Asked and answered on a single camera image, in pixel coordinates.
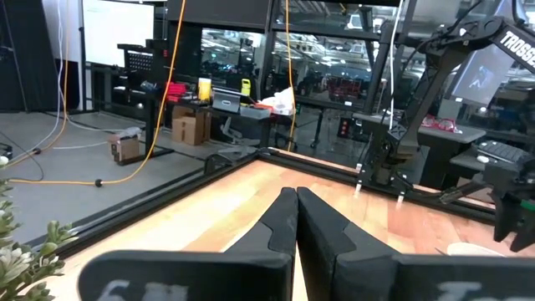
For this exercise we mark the potted artificial plant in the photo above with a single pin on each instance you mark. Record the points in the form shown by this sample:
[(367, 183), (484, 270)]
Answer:
[(21, 259)]

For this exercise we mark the white plastic bag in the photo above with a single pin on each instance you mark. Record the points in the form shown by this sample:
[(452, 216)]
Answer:
[(280, 101)]

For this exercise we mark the black keyboard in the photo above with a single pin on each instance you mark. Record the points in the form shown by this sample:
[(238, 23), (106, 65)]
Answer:
[(501, 150)]

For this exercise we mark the grey metal case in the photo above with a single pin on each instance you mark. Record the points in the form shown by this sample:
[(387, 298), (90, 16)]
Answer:
[(226, 101)]

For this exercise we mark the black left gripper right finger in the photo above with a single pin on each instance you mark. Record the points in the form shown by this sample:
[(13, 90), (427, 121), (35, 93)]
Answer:
[(376, 280)]

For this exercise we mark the black aluminium table frame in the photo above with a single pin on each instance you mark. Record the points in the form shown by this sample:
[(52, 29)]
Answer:
[(167, 194)]

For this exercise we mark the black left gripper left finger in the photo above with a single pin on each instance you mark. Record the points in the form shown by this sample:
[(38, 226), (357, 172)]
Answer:
[(209, 276)]

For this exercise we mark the black workbench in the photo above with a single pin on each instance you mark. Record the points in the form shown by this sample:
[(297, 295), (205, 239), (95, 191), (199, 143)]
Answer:
[(150, 121)]

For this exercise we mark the grey office desk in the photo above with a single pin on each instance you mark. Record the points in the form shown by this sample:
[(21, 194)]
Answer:
[(439, 142)]

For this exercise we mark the large cardboard box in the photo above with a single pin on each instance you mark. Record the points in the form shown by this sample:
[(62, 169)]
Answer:
[(190, 125)]

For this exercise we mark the red tool rack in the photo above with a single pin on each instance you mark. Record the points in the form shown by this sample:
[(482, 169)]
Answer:
[(175, 92)]

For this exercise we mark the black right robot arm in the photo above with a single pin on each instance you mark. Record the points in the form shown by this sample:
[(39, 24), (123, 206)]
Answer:
[(460, 37)]

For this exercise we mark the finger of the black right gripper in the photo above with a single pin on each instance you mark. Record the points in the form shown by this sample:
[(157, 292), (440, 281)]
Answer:
[(526, 230), (506, 217)]

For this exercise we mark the white board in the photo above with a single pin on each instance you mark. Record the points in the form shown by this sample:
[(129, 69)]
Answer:
[(119, 33)]

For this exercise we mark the yellow green bottle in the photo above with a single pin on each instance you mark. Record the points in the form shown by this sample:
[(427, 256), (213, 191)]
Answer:
[(246, 87)]

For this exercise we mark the small cardboard box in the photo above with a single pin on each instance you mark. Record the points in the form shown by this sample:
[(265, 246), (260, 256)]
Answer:
[(124, 148)]

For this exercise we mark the computer monitor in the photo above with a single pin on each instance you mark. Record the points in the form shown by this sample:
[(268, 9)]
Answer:
[(480, 75)]

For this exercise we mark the yellow container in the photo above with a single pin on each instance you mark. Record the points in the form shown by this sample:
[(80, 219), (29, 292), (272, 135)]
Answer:
[(204, 89)]

